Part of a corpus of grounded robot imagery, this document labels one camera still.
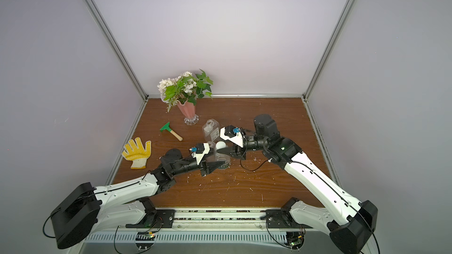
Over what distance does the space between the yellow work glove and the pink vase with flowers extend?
0.27m

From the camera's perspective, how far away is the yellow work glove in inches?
36.0

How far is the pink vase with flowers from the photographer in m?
0.85
